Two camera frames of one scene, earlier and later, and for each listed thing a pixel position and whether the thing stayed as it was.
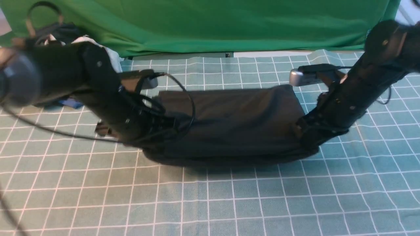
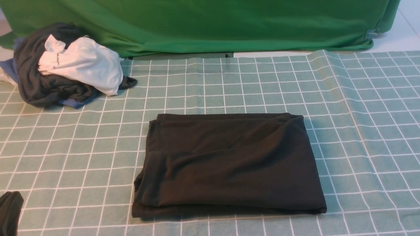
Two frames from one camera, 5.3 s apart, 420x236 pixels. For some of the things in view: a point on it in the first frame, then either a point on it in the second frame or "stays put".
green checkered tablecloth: (58, 177) stays put
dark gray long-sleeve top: (225, 126) -> (202, 163)
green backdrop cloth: (136, 28) stays put
